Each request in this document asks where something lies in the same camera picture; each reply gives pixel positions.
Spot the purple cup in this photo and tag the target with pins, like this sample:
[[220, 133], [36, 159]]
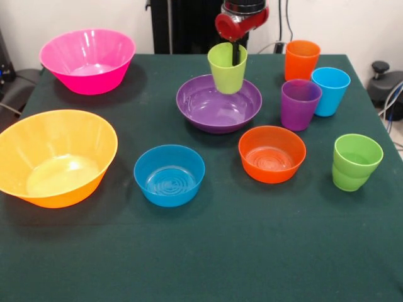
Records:
[[297, 116]]

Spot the orange cup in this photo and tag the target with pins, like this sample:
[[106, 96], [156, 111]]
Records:
[[299, 67]]

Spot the dark green tablecloth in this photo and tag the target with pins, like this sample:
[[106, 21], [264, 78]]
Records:
[[220, 251]]

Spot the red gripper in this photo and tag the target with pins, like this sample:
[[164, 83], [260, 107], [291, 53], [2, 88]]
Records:
[[236, 30]]

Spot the blue cup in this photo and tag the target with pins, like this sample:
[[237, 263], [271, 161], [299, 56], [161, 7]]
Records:
[[333, 94]]

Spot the small blue bowl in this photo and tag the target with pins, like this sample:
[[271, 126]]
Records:
[[170, 196]]

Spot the black equipment with knob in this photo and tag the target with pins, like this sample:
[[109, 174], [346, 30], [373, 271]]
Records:
[[385, 85]]

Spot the lime yellow cup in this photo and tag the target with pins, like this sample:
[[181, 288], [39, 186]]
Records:
[[226, 78]]

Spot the large orange yellow bowl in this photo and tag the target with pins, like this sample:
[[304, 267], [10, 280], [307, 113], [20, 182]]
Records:
[[47, 135]]

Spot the small orange bowl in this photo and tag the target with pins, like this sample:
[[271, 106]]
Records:
[[270, 176]]

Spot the black power adapter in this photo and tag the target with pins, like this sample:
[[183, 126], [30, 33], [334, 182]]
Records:
[[279, 47]]

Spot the large pink bowl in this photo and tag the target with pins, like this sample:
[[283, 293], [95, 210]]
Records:
[[63, 53]]

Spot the green cup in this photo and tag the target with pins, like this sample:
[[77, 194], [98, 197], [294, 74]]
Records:
[[349, 182], [359, 148]]

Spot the black computer tower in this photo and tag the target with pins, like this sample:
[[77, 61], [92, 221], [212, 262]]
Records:
[[4, 63]]

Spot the purple bowl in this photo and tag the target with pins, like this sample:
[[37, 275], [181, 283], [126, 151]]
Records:
[[220, 110]]

